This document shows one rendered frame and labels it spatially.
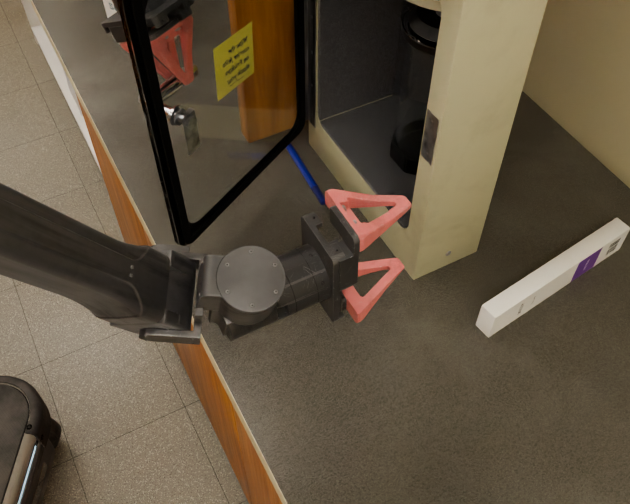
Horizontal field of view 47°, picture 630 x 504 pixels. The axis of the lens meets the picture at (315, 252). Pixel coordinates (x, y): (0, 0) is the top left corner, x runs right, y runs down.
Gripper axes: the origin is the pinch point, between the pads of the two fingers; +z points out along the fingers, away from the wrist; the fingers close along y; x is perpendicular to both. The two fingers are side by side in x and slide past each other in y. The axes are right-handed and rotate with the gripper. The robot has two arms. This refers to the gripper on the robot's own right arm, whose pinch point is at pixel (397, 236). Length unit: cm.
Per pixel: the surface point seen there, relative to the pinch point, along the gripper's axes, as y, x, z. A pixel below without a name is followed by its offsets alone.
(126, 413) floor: -119, 63, -36
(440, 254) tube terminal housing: -23.2, 10.2, 15.1
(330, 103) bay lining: -16.0, 38.5, 12.9
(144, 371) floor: -119, 73, -27
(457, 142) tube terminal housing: -1.5, 9.8, 14.3
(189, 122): 0.4, 26.0, -12.3
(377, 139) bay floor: -18.9, 30.7, 16.9
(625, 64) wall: -12, 21, 54
